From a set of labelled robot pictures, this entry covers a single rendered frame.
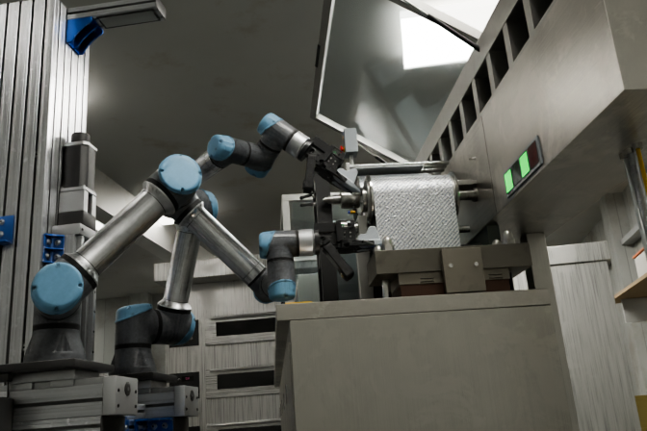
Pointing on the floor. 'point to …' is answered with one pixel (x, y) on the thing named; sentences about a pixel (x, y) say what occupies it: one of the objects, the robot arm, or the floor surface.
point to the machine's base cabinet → (426, 372)
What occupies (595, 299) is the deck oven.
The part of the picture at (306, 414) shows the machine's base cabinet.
